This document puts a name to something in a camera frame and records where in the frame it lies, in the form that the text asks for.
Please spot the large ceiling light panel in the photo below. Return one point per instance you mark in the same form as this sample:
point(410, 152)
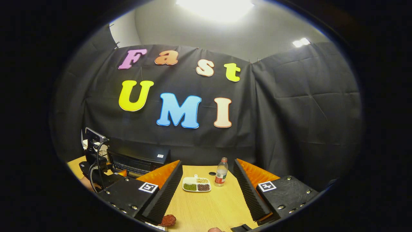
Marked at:
point(214, 9)

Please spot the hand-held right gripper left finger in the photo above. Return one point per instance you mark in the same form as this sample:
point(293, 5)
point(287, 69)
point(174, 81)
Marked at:
point(164, 196)

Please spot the small ceiling light panel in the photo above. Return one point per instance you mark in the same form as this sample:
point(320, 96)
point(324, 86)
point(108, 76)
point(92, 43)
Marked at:
point(301, 42)

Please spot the red meat piece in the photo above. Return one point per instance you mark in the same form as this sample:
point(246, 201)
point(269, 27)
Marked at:
point(168, 220)

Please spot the white divided plate of beans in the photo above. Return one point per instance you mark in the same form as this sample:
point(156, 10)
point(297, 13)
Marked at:
point(196, 185)

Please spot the red label plastic water bottle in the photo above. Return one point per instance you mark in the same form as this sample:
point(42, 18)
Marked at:
point(221, 174)

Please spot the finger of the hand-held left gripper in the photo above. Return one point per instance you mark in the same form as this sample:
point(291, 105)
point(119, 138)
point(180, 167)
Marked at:
point(123, 173)

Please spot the black electric oven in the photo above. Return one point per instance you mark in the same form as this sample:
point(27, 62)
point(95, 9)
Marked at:
point(138, 154)

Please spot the black backdrop cloth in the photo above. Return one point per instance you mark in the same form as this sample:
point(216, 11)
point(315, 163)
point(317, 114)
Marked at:
point(289, 112)

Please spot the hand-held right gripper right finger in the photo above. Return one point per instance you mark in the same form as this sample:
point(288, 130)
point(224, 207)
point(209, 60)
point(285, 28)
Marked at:
point(251, 196)

